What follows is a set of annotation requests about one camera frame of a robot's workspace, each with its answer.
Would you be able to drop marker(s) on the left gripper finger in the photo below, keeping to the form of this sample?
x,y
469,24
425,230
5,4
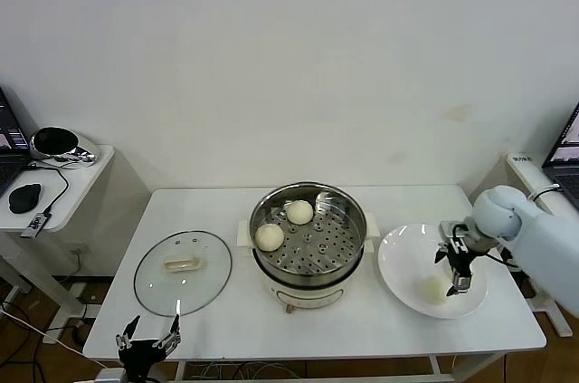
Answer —
x,y
124,338
172,337

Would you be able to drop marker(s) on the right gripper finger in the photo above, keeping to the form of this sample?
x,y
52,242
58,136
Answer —
x,y
462,282
442,252

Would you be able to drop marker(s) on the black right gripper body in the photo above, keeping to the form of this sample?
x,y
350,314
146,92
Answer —
x,y
459,260

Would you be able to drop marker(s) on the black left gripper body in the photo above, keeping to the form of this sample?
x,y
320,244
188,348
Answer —
x,y
141,351

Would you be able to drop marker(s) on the white steamed baozi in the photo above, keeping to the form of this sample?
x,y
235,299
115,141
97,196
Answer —
x,y
299,213
269,237
429,290

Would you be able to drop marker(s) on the glass pot lid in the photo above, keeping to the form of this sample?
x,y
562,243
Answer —
x,y
203,274

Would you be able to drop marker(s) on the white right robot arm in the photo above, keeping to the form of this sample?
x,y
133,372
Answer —
x,y
543,238

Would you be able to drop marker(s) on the perforated steel steamer basket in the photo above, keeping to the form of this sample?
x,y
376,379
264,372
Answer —
x,y
335,242

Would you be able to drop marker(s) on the white round plate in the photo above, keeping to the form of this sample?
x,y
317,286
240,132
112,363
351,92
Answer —
x,y
402,261

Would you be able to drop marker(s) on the white side table with label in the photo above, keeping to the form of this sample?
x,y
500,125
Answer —
x,y
527,175

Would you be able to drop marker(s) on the white printed label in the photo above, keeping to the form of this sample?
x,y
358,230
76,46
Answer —
x,y
521,159

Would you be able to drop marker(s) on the cream electric cooker base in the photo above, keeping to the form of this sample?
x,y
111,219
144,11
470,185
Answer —
x,y
307,294

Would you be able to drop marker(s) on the small grey usb hub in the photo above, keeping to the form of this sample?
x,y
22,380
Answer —
x,y
36,223

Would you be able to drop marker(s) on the white side table with mouse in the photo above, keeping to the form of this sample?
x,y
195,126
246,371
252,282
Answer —
x,y
81,193

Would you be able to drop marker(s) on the black computer mouse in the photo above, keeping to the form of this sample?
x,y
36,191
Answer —
x,y
25,198

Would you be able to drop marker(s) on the black laptop beside chrome helmet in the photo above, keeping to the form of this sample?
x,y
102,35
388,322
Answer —
x,y
9,161

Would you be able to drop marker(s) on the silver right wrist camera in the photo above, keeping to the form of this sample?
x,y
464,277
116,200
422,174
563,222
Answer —
x,y
450,229

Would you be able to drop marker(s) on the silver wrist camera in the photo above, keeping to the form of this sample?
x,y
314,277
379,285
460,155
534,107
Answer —
x,y
450,229
111,376

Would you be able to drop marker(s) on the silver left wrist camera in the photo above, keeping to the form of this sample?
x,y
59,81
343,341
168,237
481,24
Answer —
x,y
111,376

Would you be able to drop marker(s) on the white main table frame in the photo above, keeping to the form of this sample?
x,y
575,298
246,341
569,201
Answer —
x,y
436,367

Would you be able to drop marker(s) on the white wall outlet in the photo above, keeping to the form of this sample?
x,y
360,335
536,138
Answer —
x,y
77,248

